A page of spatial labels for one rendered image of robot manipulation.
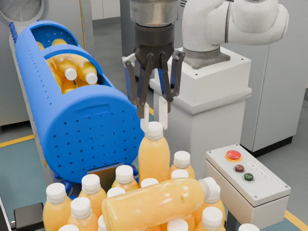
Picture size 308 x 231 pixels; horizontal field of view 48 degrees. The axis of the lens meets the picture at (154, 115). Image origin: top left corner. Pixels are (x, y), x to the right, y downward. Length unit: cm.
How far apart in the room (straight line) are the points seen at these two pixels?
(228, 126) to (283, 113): 135
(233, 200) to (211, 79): 64
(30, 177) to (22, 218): 183
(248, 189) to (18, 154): 242
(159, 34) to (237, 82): 88
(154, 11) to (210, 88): 80
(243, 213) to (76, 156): 45
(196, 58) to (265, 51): 108
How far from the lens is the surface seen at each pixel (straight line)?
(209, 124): 148
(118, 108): 94
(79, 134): 94
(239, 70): 148
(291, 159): 297
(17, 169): 285
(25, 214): 92
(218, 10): 138
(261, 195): 81
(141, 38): 67
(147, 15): 64
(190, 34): 141
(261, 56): 249
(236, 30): 137
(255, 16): 132
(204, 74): 136
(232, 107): 153
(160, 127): 77
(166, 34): 66
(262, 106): 263
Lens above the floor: 161
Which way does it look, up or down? 28 degrees down
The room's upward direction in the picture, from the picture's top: straight up
